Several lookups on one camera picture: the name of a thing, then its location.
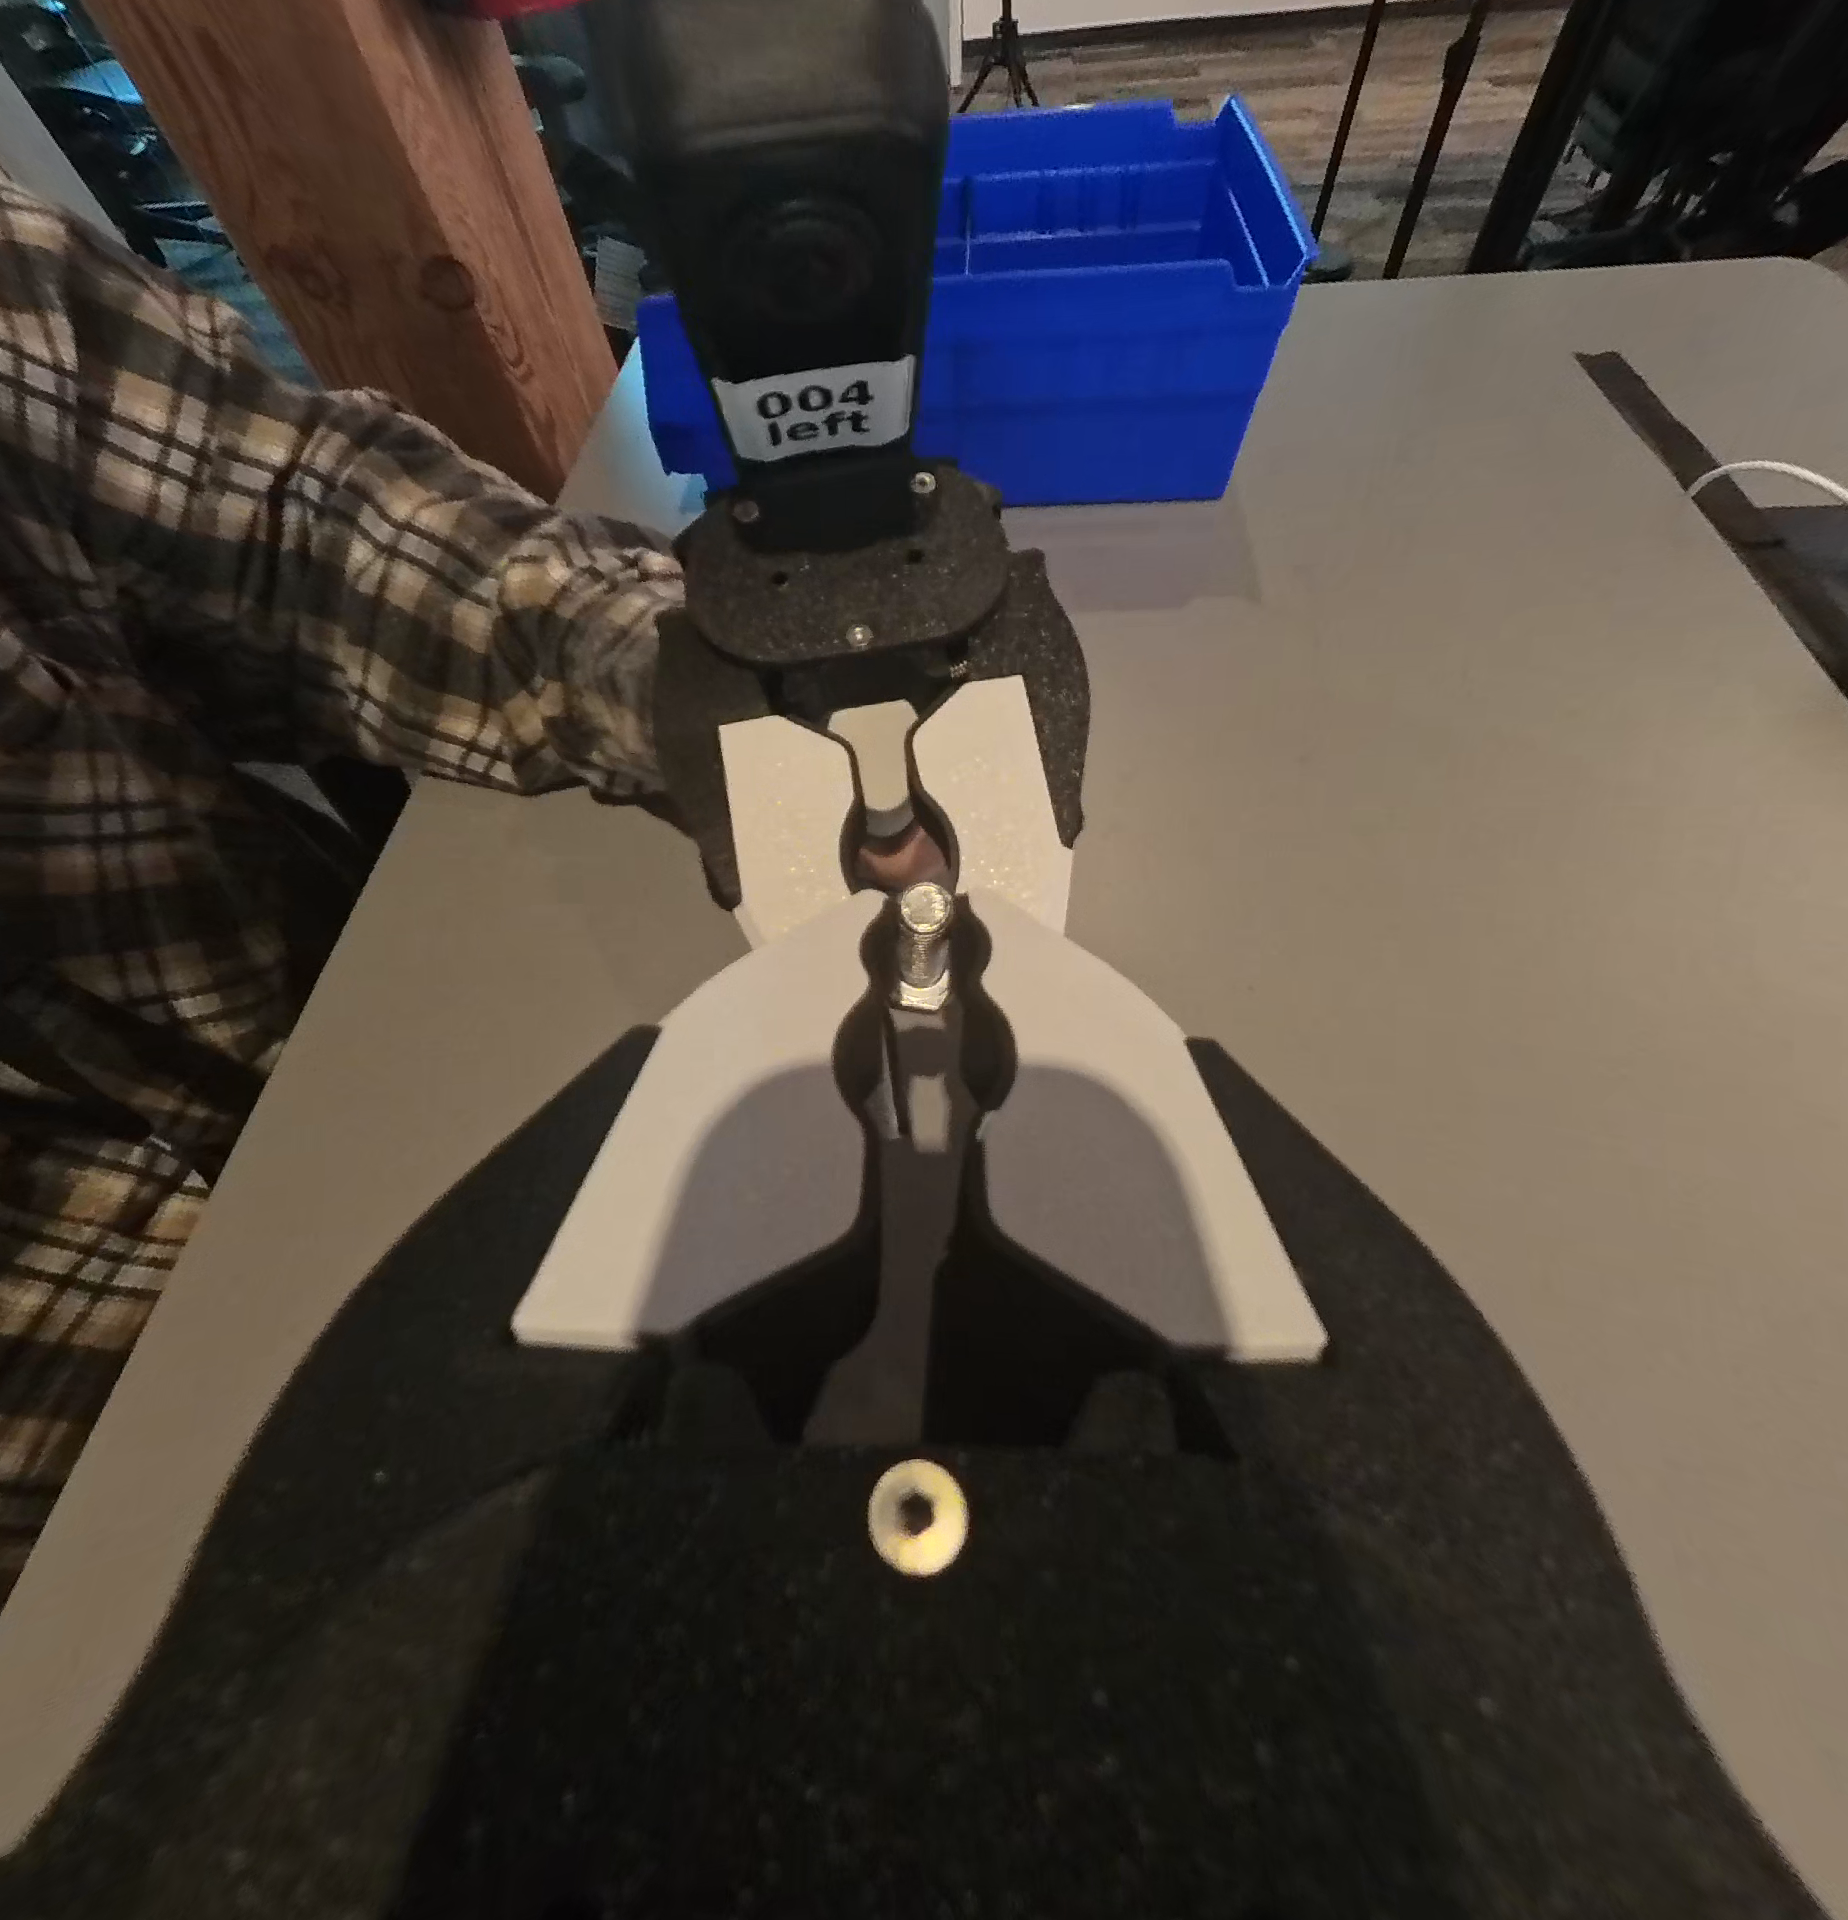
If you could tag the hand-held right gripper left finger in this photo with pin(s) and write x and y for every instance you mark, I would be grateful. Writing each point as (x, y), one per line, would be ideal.
(669, 1186)

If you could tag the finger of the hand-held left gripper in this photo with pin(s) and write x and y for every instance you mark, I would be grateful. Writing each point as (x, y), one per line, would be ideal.
(1015, 811)
(781, 840)

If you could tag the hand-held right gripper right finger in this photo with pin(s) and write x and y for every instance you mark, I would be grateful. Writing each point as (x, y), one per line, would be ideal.
(1149, 1186)

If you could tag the silver hex bolt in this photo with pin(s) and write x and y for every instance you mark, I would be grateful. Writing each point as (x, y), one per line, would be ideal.
(921, 966)

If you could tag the person's left forearm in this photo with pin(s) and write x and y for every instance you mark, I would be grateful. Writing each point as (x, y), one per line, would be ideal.
(340, 571)

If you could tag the person's left hand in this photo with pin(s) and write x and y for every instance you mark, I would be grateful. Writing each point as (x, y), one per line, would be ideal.
(894, 866)

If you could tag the black office chair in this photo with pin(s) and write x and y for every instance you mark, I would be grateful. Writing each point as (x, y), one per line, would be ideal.
(565, 120)

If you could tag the blue plastic bin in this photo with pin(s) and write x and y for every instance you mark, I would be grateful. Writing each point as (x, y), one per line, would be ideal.
(1105, 331)

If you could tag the wooden pillar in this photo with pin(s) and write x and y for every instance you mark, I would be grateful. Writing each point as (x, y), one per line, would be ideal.
(384, 226)

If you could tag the black metal frame post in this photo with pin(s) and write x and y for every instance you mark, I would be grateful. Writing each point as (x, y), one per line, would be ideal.
(1525, 135)

